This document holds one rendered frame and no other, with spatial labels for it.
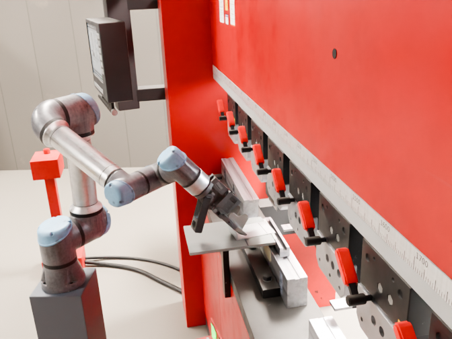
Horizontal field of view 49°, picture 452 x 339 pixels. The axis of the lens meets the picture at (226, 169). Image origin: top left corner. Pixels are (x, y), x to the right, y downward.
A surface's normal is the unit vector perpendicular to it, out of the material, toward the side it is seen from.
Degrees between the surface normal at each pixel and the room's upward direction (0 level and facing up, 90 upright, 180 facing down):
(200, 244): 0
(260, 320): 0
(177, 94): 90
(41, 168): 90
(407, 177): 90
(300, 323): 0
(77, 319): 90
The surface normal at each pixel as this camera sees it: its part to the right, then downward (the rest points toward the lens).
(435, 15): -0.98, 0.10
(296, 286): 0.18, 0.34
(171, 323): -0.04, -0.94
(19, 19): -0.04, 0.36
